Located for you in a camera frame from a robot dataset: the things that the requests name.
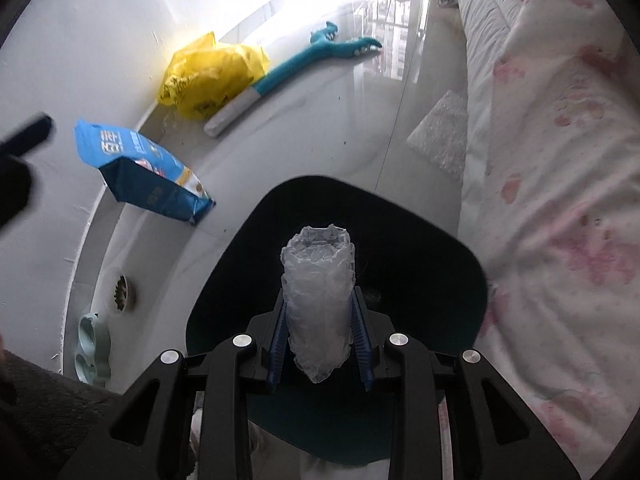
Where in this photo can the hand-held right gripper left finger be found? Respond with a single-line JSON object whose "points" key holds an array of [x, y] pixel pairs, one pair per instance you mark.
{"points": [[276, 350]]}

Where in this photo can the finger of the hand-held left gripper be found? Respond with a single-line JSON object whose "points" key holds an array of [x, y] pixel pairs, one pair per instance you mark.
{"points": [[30, 134]]}

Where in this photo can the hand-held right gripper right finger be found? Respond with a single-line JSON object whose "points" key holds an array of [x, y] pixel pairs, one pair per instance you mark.
{"points": [[362, 345]]}

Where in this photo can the clear bottle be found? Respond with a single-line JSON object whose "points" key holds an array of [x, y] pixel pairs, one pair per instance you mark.
{"points": [[317, 300]]}

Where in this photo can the dark teal trash bin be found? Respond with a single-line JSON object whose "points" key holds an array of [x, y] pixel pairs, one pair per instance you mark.
{"points": [[400, 240]]}

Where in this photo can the blue pet food bag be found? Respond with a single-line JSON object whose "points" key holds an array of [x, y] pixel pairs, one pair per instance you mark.
{"points": [[145, 170]]}

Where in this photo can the white pet food bowl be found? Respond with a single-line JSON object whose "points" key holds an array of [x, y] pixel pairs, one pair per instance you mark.
{"points": [[120, 292]]}

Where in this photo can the green double pet bowl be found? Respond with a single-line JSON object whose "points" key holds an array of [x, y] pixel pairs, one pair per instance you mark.
{"points": [[92, 350]]}

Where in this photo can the yellow plastic bag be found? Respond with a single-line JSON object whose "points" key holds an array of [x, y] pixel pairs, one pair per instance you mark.
{"points": [[210, 77]]}

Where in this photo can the white foam sheet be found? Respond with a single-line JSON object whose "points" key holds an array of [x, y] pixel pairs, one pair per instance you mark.
{"points": [[440, 132]]}

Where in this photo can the pink printed bed sheet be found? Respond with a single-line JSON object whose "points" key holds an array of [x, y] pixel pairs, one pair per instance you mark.
{"points": [[575, 210]]}

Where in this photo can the teal dinosaur grabber toy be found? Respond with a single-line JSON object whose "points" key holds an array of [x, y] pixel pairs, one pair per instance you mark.
{"points": [[282, 71]]}

